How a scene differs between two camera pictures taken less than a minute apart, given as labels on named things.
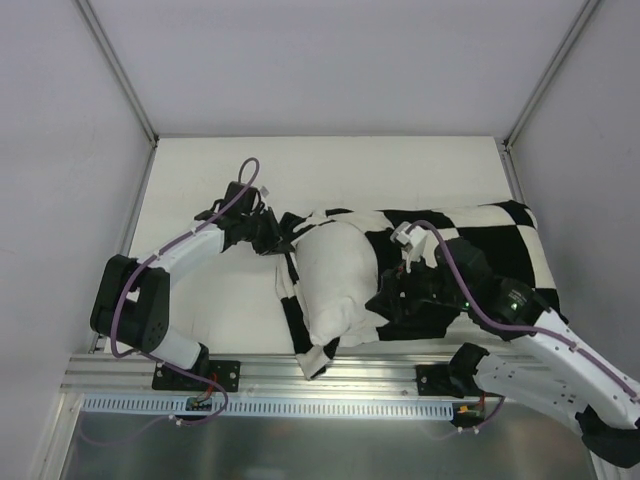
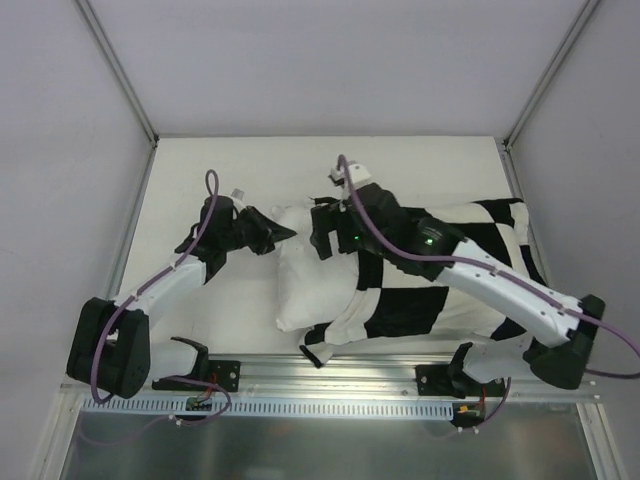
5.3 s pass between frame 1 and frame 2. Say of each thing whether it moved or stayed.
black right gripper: moved
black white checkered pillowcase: moved
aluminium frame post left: stayed
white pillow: moved
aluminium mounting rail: stayed
